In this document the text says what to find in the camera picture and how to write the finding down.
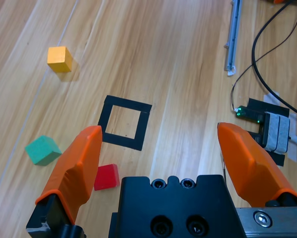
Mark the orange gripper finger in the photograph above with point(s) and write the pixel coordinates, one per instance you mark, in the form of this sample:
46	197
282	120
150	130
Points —
280	1
250	168
74	173

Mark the red wooden cube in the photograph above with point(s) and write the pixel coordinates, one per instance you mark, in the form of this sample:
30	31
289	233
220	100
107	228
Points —
107	177

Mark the green wooden cube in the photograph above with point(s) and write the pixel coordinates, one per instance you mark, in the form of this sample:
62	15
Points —
43	150

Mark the yellow wooden cube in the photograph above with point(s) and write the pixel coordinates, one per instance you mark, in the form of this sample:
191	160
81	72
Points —
59	59

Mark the grey padded adapter block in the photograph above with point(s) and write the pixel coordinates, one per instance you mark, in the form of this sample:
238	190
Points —
277	131

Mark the translucent tape strip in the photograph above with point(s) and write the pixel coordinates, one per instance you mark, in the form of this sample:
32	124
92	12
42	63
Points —
293	148
271	96

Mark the dark USB dongle green LED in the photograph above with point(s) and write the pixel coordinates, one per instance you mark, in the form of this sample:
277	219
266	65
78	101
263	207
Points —
250	114

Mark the small black electronic device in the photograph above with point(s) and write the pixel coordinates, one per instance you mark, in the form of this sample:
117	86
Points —
262	104

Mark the black tape square outline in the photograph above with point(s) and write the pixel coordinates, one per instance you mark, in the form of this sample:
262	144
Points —
126	104

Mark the grey aluminium rail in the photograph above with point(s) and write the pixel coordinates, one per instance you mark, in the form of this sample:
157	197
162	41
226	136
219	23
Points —
234	37

